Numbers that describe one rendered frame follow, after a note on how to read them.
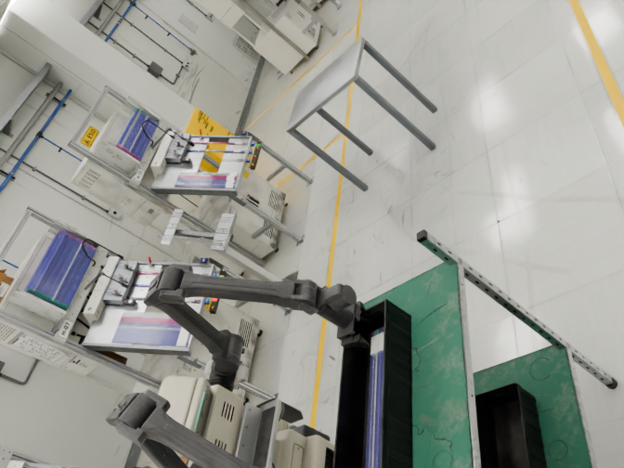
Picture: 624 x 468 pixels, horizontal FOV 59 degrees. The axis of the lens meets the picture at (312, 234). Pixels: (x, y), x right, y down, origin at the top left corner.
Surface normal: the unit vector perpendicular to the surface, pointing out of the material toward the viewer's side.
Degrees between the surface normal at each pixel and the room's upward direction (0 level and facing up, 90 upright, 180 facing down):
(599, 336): 0
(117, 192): 90
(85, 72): 90
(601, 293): 0
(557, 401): 0
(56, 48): 90
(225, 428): 98
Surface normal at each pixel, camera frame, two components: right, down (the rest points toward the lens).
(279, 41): -0.11, 0.73
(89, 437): 0.66, -0.44
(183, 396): -0.10, -0.68
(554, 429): -0.74, -0.51
